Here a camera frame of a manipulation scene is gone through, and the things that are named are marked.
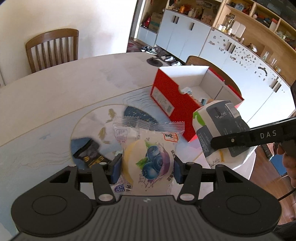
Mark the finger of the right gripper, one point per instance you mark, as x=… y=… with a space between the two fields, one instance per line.
x=222 y=142

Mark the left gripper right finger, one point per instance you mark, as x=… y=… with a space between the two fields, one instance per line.
x=189 y=176

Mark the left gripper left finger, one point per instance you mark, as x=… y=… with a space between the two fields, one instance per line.
x=103 y=176

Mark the white grey tissue pack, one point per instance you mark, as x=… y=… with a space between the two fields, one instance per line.
x=219 y=118

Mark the black snack packet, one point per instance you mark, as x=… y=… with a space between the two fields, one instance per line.
x=85 y=153

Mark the blueberry bread package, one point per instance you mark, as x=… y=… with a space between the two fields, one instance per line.
x=147 y=165

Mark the person's right hand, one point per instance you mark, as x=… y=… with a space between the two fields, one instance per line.
x=289 y=163

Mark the white cabinet row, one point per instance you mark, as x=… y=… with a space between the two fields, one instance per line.
x=267 y=97

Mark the red cardboard shoe box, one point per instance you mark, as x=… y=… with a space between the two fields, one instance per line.
x=180 y=90

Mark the wooden chair behind box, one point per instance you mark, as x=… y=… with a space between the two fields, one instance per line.
x=197 y=61

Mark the black phone stand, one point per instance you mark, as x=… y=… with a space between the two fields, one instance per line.
x=154 y=62

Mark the pair of sneakers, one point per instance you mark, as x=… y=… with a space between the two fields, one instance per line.
x=149 y=49

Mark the wooden chair at left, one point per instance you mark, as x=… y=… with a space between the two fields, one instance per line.
x=52 y=48

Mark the wooden wall shelf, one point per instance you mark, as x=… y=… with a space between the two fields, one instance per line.
x=245 y=30

